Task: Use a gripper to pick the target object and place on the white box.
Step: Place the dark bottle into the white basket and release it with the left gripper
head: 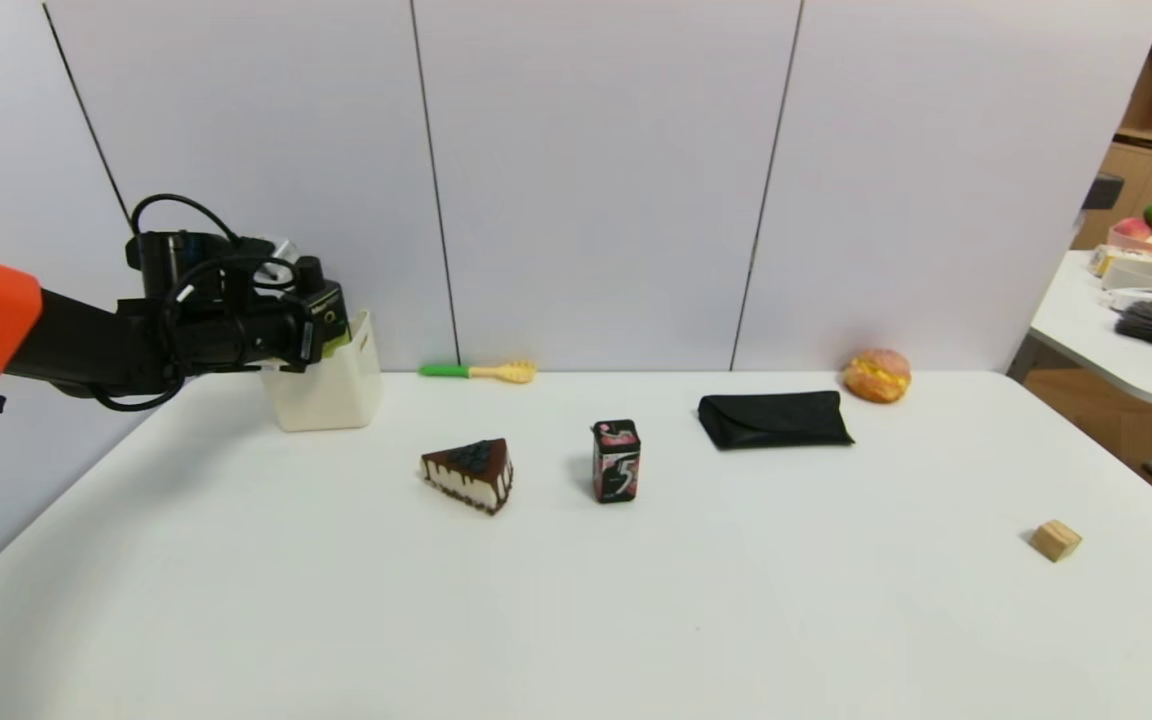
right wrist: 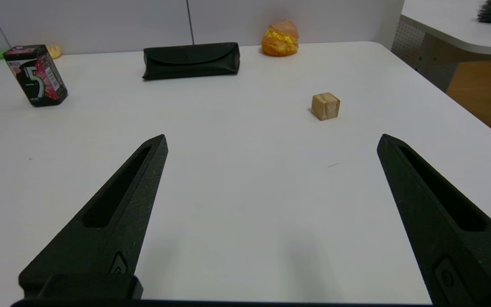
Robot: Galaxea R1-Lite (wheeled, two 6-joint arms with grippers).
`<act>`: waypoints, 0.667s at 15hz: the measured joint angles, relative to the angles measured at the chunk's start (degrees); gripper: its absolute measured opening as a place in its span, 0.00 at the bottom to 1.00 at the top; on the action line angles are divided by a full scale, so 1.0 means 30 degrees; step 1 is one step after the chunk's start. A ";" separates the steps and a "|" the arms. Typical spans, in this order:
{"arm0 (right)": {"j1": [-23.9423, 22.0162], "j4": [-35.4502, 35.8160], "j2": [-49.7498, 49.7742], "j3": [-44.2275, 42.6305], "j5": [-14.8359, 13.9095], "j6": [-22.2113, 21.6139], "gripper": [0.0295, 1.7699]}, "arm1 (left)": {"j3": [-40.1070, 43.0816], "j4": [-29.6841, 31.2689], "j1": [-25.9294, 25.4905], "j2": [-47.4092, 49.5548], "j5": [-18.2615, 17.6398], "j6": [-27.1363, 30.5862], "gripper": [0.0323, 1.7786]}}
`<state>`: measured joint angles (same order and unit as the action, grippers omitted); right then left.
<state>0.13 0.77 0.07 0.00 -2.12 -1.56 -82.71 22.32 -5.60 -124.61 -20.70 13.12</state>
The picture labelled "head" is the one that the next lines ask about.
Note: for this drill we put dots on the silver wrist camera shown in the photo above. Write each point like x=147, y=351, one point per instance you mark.
x=281, y=250

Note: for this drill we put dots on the white side table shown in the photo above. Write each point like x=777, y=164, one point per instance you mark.
x=1086, y=340

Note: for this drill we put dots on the toy burger bun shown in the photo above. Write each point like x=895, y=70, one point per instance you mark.
x=876, y=376

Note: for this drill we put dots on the small white box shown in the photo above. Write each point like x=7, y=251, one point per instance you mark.
x=1133, y=272

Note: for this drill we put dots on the black glasses case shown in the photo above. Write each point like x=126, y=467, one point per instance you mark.
x=771, y=420

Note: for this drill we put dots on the black green pump bottle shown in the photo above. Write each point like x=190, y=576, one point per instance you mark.
x=326, y=305

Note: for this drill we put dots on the black pink gum box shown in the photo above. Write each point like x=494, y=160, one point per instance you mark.
x=616, y=465

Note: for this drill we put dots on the chocolate cake slice toy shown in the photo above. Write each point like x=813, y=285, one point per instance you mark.
x=471, y=475

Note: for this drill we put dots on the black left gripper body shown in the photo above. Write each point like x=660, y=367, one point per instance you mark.
x=319, y=333

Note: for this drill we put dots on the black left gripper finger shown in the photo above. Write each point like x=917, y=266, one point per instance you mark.
x=301, y=348

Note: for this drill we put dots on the pink toy peach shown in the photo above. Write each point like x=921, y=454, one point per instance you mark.
x=1133, y=229

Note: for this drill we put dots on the black device on wall edge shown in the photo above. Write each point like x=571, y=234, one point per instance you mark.
x=1103, y=191

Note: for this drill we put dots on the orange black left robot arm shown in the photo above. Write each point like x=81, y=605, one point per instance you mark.
x=66, y=345

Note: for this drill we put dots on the cream plastic basket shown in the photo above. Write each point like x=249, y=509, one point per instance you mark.
x=336, y=390

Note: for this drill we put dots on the small wooden block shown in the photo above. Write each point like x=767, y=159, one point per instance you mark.
x=1055, y=541

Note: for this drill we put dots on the green yellow toy fork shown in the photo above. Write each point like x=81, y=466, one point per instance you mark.
x=476, y=372

